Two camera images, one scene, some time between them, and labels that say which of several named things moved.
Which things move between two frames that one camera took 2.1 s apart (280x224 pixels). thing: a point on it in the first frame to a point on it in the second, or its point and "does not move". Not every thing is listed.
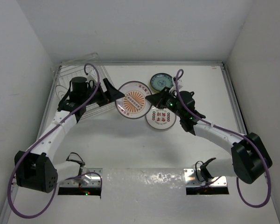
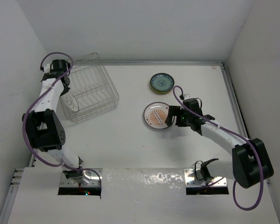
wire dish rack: x=89 y=66 does not move
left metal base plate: x=91 y=178 does not move
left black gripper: x=111 y=94 to x=65 y=91
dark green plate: x=159 y=80 does not move
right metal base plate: x=193 y=178 does not move
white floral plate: x=134 y=104 to x=155 y=115
